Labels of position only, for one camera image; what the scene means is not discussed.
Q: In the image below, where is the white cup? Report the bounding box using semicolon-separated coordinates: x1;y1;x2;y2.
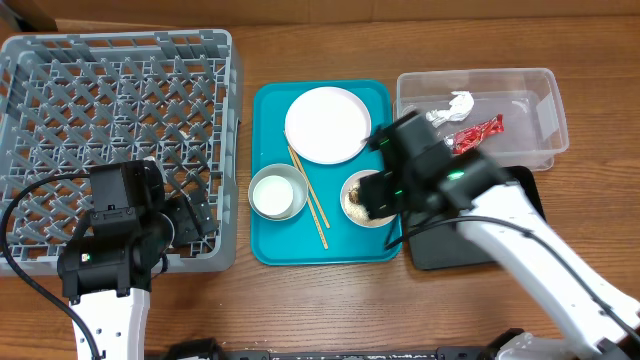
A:
252;175;294;218

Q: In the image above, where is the red snack wrapper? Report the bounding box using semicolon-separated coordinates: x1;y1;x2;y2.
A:
444;114;504;155

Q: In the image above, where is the white rice pile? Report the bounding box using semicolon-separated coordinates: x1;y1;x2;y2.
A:
345;195;371;224

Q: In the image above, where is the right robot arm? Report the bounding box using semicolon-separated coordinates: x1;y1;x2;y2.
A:
358;150;639;359

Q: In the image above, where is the lower wooden chopstick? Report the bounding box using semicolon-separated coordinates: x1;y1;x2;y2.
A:
288;149;329;250

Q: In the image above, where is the grey bowl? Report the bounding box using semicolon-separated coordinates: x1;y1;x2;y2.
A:
248;164;308;221

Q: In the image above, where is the small white bowl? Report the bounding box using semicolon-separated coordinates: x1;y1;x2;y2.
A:
340;170;396;228

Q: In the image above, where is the white tissue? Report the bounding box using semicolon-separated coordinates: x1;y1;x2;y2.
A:
425;91;475;128

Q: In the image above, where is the brown food scrap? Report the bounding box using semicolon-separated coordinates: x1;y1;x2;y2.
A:
347;185;361;205

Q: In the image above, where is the clear plastic bin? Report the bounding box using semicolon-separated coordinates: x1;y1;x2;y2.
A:
395;68;569;171

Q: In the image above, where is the large white plate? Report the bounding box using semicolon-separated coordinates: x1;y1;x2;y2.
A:
284;86;372;165

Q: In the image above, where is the black waste tray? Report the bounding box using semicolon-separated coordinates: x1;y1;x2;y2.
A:
408;166;546;271

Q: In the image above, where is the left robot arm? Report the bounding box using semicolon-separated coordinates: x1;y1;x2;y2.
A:
58;189;217;359

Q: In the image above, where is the teal plastic tray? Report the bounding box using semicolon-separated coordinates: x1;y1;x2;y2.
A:
250;79;402;266

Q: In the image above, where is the grey plastic dish rack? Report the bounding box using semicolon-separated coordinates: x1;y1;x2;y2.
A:
1;29;244;275

